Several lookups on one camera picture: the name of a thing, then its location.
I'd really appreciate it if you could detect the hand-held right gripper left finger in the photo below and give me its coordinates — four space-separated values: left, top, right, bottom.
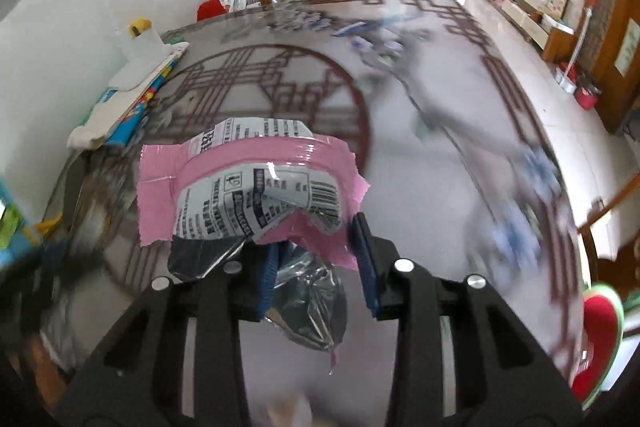
50 239 283 427

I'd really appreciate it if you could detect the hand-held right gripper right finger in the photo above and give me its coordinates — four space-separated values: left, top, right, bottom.
350 212 586 427

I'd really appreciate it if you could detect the pink white foil wrapper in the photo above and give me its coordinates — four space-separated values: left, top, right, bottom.
137 117 371 353

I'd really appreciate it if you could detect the red bin with green rim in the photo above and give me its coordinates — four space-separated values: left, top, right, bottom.
570 284 626 413

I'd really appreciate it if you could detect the colorful picture book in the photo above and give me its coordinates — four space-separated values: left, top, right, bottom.
107 57 177 148

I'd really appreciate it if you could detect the white paper stack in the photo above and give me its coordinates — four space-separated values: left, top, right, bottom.
66 52 190 151

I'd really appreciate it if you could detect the blue yellow plastic toy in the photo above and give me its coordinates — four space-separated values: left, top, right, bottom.
0 179 63 270

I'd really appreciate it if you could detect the red cloth bag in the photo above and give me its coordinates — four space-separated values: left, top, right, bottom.
196 0 227 22

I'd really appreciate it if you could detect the white mop bucket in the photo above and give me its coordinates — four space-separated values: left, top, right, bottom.
555 64 579 94

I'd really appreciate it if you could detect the red bucket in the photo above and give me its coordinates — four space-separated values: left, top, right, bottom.
574 86 602 110

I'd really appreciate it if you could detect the low television cabinet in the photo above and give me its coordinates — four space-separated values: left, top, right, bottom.
475 0 576 64

